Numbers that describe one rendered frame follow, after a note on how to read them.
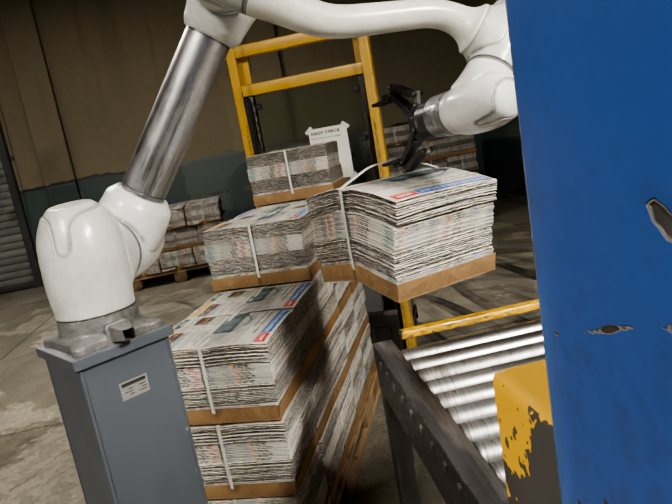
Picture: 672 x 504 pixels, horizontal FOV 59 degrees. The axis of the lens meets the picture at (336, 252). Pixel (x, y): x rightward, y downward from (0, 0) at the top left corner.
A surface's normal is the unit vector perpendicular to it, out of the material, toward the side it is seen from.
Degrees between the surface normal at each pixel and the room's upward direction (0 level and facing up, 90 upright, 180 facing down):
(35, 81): 90
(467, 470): 0
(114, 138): 90
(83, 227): 70
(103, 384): 90
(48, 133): 90
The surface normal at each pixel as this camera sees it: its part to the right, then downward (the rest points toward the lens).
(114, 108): 0.15, 0.16
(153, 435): 0.70, 0.02
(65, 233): 0.07, -0.17
